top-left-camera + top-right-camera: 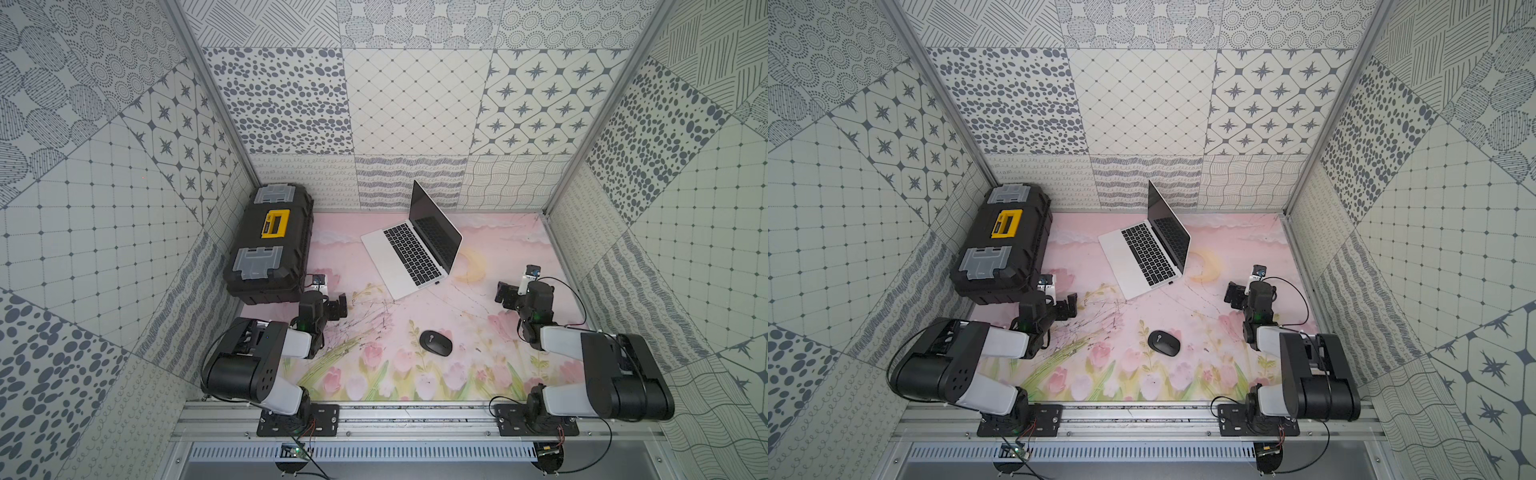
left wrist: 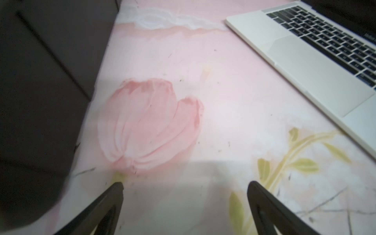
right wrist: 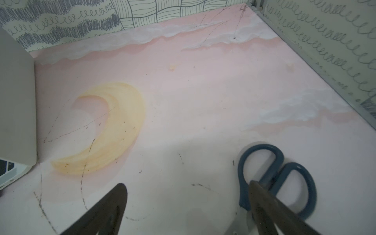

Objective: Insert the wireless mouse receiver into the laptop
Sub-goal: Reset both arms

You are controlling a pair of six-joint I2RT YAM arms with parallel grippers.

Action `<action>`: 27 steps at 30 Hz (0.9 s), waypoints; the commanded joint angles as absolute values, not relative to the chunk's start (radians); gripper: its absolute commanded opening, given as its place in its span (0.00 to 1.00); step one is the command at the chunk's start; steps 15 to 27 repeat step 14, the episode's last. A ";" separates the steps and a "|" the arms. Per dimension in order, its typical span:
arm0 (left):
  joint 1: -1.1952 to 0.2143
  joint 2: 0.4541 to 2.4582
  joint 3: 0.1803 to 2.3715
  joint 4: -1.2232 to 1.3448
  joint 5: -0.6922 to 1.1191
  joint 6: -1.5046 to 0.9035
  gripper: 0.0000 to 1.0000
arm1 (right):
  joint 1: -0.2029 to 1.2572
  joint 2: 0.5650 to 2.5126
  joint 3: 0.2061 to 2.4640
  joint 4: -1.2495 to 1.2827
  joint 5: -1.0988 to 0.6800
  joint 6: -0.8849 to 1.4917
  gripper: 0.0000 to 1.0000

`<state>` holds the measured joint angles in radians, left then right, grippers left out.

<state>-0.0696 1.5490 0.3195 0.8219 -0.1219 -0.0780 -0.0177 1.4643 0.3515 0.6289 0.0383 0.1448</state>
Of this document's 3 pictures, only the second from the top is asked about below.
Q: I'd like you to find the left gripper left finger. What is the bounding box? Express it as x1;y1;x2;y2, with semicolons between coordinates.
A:
56;182;124;235

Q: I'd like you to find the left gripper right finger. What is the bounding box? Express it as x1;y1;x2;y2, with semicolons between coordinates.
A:
247;181;318;235

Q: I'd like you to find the silver laptop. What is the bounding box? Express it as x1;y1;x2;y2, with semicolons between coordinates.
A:
226;1;376;156

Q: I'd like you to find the pink floral table mat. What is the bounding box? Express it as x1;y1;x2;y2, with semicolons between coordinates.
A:
0;0;376;235

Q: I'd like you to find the black yellow tool case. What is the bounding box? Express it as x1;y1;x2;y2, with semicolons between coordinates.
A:
1;1;121;232

